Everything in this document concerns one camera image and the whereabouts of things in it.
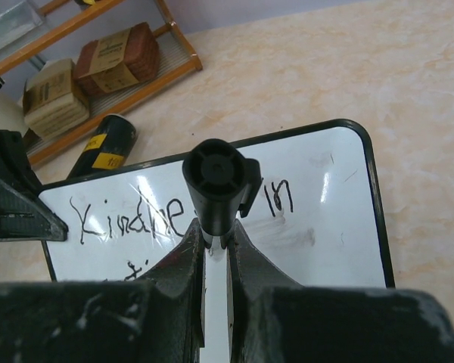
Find black yellow drink can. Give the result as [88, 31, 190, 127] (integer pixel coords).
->
[67, 114, 137, 178]

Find black capped marker pen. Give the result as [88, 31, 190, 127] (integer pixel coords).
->
[182, 138, 262, 237]

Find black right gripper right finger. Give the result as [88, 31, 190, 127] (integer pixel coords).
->
[227, 222, 454, 362]

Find orange wooden shelf rack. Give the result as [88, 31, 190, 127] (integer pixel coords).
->
[0, 0, 204, 167]

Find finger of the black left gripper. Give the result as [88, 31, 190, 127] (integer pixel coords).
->
[0, 130, 68, 242]

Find black framed whiteboard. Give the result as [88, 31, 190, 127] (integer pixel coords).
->
[37, 118, 396, 363]

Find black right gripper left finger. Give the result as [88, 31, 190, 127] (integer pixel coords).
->
[0, 219, 205, 362]

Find clear plastic box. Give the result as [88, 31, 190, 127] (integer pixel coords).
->
[0, 1, 44, 51]

